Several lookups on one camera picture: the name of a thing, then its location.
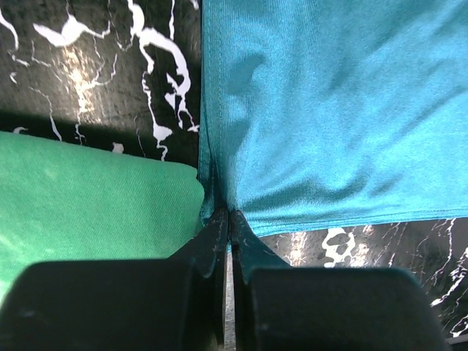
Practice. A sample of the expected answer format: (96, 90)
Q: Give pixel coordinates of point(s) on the teal satin napkin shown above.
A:
(324, 114)

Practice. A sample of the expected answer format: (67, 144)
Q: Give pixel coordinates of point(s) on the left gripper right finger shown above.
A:
(279, 307)

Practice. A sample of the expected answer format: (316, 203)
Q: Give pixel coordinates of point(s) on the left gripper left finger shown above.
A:
(175, 303)

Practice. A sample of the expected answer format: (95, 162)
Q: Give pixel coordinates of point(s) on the green tie-dye cloth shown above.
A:
(66, 202)

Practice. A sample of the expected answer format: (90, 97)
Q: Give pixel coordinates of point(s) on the black marble pattern mat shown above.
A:
(126, 76)

